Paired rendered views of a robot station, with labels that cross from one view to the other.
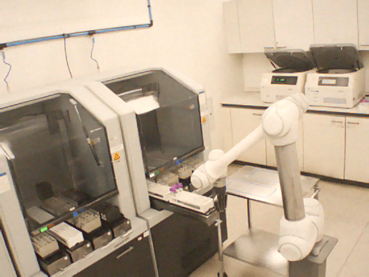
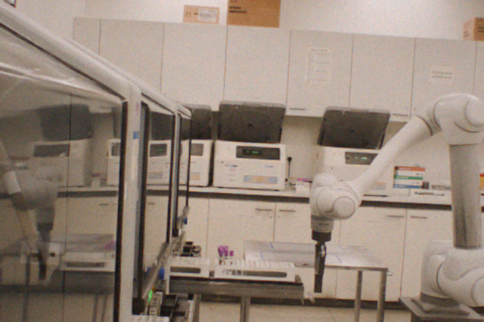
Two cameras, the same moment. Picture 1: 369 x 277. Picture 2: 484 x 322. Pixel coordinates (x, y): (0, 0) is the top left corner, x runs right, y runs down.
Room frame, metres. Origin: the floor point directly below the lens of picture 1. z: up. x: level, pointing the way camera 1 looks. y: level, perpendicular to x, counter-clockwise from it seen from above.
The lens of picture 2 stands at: (0.61, 1.56, 1.36)
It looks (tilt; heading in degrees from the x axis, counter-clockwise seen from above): 3 degrees down; 314
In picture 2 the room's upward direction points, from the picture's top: 3 degrees clockwise
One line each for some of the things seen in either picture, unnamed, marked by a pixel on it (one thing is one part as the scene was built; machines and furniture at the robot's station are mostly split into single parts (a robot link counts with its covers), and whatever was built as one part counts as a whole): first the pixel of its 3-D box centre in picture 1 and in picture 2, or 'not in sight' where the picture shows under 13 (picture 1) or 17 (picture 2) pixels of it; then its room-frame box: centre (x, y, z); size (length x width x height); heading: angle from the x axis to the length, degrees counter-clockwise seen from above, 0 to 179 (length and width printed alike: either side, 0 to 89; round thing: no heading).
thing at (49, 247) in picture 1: (48, 248); not in sight; (1.65, 0.79, 0.85); 0.12 x 0.02 x 0.06; 136
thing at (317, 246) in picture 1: (310, 238); (438, 298); (1.61, -0.65, 0.73); 0.22 x 0.18 x 0.06; 136
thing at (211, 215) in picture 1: (176, 204); (216, 283); (2.14, 0.07, 0.78); 0.73 x 0.14 x 0.09; 46
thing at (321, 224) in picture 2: (219, 180); (322, 222); (1.88, -0.20, 1.03); 0.09 x 0.09 x 0.06
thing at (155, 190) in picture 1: (156, 190); (169, 267); (2.27, 0.20, 0.83); 0.30 x 0.10 x 0.06; 46
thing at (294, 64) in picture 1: (289, 74); (178, 143); (4.27, -1.47, 1.22); 0.62 x 0.56 x 0.64; 134
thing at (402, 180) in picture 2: not in sight; (406, 179); (3.02, -2.97, 1.01); 0.23 x 0.12 x 0.08; 45
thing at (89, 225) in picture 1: (92, 224); (154, 309); (1.86, 0.58, 0.85); 0.12 x 0.02 x 0.06; 136
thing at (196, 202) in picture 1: (190, 201); (254, 271); (2.05, -0.03, 0.83); 0.30 x 0.10 x 0.06; 46
